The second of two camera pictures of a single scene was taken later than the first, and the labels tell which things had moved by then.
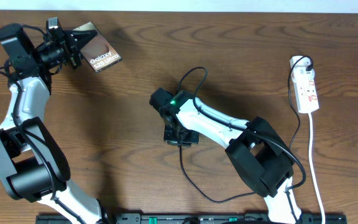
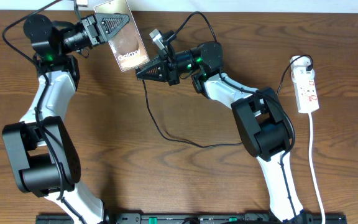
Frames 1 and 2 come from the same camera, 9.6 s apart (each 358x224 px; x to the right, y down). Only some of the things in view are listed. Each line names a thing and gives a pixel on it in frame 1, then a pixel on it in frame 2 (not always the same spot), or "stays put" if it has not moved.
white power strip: [306, 96] stays put
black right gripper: [168, 137] to [167, 72]
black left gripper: [72, 55] to [92, 25]
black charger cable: [289, 148] to [281, 85]
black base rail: [195, 219] stays put
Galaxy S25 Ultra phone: [99, 53] to [127, 43]
